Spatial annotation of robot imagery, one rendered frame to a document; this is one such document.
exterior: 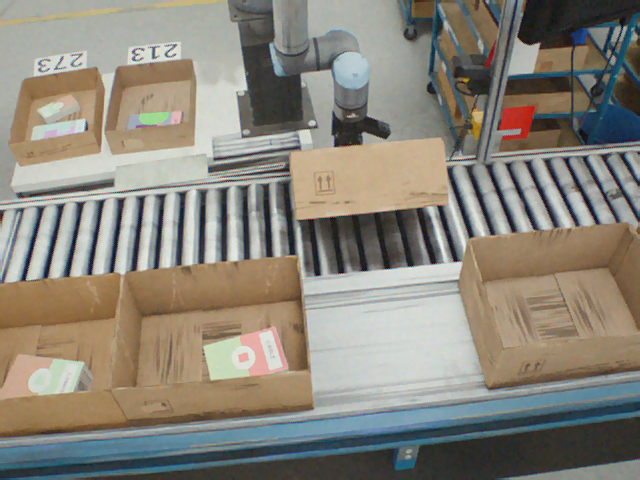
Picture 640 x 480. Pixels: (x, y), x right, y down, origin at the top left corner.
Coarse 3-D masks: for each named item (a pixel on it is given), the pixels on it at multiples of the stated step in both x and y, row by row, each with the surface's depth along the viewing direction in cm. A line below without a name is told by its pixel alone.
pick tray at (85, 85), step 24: (72, 72) 226; (96, 72) 226; (24, 96) 222; (48, 96) 231; (72, 96) 230; (96, 96) 215; (24, 120) 219; (72, 120) 221; (96, 120) 210; (24, 144) 201; (48, 144) 202; (72, 144) 204; (96, 144) 207
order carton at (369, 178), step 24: (384, 144) 158; (408, 144) 159; (432, 144) 159; (312, 168) 158; (336, 168) 158; (360, 168) 158; (384, 168) 159; (408, 168) 159; (432, 168) 159; (312, 192) 158; (336, 192) 158; (360, 192) 159; (384, 192) 159; (408, 192) 159; (432, 192) 159; (312, 216) 158
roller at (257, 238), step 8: (256, 184) 197; (248, 192) 196; (256, 192) 195; (248, 200) 194; (256, 200) 193; (248, 208) 193; (256, 208) 190; (256, 216) 188; (256, 224) 186; (264, 224) 188; (256, 232) 184; (264, 232) 186; (256, 240) 182; (264, 240) 183; (256, 248) 180; (264, 248) 181; (256, 256) 178; (264, 256) 179
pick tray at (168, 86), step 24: (120, 72) 227; (144, 72) 229; (168, 72) 230; (192, 72) 223; (120, 96) 227; (144, 96) 228; (168, 96) 227; (192, 96) 216; (120, 120) 219; (192, 120) 210; (120, 144) 206; (144, 144) 207; (168, 144) 208; (192, 144) 209
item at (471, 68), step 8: (456, 56) 180; (464, 56) 180; (472, 56) 180; (480, 56) 180; (456, 64) 178; (464, 64) 177; (472, 64) 177; (480, 64) 177; (456, 72) 178; (464, 72) 178; (472, 72) 178; (480, 72) 179; (488, 72) 179; (464, 80) 184; (472, 80) 183; (480, 80) 183; (472, 88) 184
